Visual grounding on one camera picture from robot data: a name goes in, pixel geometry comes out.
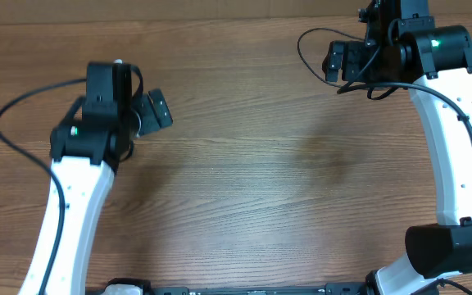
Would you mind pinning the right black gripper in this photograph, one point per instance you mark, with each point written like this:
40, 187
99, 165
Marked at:
349, 55

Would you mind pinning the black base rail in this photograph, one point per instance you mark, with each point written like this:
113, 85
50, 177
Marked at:
140, 286

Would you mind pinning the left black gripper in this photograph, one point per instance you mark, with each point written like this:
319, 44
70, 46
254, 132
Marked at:
151, 120

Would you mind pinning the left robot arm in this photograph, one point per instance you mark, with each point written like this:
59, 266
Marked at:
95, 135

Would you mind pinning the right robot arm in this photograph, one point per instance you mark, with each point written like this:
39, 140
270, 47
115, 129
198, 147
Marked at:
404, 49

